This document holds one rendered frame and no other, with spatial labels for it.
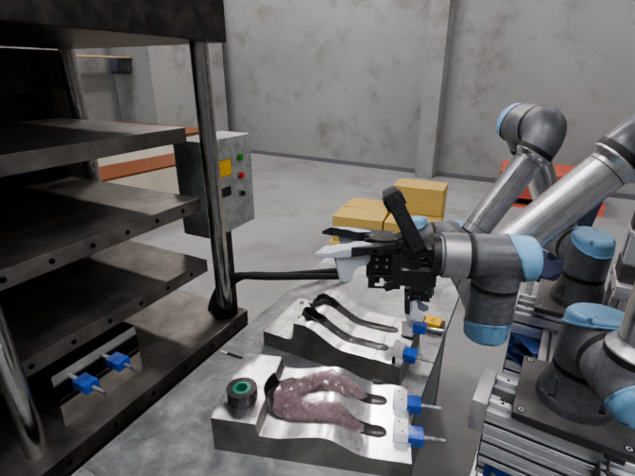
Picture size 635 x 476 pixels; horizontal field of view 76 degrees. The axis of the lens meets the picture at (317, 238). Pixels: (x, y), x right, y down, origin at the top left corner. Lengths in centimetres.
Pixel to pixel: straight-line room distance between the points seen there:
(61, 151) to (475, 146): 678
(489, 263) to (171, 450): 93
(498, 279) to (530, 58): 669
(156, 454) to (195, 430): 11
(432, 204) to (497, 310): 345
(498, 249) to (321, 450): 68
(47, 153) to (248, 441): 88
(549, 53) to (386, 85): 253
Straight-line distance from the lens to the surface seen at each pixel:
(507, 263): 69
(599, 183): 84
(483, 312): 73
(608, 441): 106
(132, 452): 128
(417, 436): 116
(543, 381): 108
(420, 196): 414
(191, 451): 123
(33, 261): 122
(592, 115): 729
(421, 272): 68
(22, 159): 121
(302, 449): 113
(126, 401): 145
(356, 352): 135
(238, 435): 116
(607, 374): 89
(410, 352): 134
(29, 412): 131
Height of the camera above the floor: 171
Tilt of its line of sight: 22 degrees down
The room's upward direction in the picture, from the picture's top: straight up
